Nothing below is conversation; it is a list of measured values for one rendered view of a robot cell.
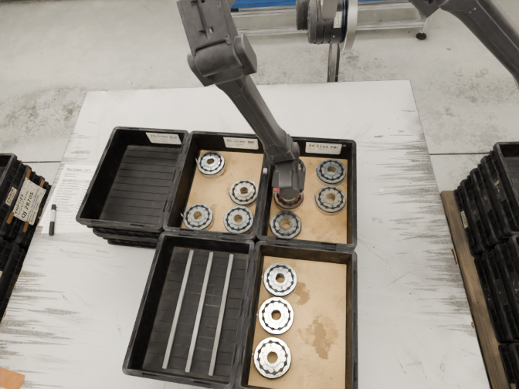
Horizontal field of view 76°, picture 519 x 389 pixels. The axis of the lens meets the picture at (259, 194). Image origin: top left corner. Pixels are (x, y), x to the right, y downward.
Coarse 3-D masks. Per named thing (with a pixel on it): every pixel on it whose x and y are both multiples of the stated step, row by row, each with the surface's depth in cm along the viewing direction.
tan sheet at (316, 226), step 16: (304, 160) 124; (320, 160) 124; (304, 192) 118; (272, 208) 116; (304, 208) 115; (304, 224) 112; (320, 224) 112; (336, 224) 111; (320, 240) 109; (336, 240) 108
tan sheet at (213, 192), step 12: (228, 156) 128; (240, 156) 127; (252, 156) 127; (228, 168) 125; (240, 168) 125; (252, 168) 124; (204, 180) 123; (216, 180) 123; (228, 180) 123; (252, 180) 122; (192, 192) 121; (204, 192) 121; (216, 192) 120; (228, 192) 120; (192, 204) 119; (216, 204) 118; (228, 204) 118; (216, 216) 116; (216, 228) 114
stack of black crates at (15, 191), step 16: (0, 160) 171; (16, 160) 168; (0, 176) 174; (16, 176) 169; (32, 176) 180; (0, 192) 158; (16, 192) 168; (48, 192) 192; (0, 208) 159; (0, 224) 160; (16, 224) 168; (16, 240) 168
